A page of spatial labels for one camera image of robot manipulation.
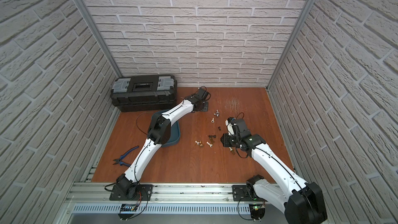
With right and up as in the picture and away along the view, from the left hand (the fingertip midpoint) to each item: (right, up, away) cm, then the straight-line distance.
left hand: (208, 105), depth 107 cm
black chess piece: (+3, -19, -13) cm, 23 cm away
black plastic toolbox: (-40, +8, -14) cm, 43 cm away
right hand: (+9, -18, -25) cm, 31 cm away
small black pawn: (+7, -14, -9) cm, 18 cm away
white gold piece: (-5, -22, -17) cm, 29 cm away
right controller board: (+22, -47, -38) cm, 64 cm away
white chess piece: (+1, -23, -17) cm, 29 cm away
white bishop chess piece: (+3, -10, -7) cm, 13 cm away
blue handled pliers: (-50, -30, -24) cm, 63 cm away
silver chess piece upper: (+6, -6, -4) cm, 9 cm away
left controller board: (-40, -48, -34) cm, 71 cm away
